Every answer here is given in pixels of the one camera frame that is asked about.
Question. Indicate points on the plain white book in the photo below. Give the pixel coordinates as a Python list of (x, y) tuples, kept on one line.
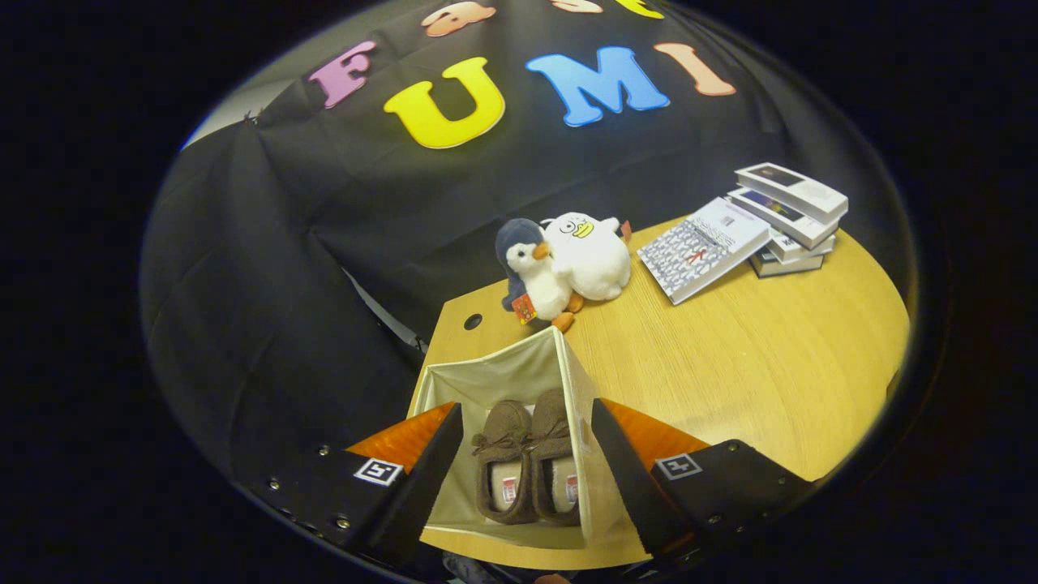
[(800, 246)]

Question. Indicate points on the patterned cover white book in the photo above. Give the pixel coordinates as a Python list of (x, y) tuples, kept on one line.
[(701, 255)]

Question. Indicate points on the white duck plush toy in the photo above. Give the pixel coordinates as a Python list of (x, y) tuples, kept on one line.
[(588, 255)]

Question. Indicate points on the brown fuzzy shoe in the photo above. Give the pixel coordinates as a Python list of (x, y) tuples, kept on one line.
[(504, 462), (558, 462)]

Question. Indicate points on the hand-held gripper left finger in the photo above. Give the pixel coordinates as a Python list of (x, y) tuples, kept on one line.
[(422, 487)]

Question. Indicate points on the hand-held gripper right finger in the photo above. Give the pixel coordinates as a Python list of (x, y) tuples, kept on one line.
[(628, 487)]

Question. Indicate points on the grey book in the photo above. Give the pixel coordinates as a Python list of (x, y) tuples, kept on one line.
[(782, 264)]

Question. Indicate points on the white book dark cover picture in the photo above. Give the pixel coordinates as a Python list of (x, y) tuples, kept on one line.
[(795, 186)]

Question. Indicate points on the grey penguin plush toy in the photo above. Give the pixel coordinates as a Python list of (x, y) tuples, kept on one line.
[(531, 272)]

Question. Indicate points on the beige fabric storage box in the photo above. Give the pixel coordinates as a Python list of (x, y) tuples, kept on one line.
[(503, 373)]

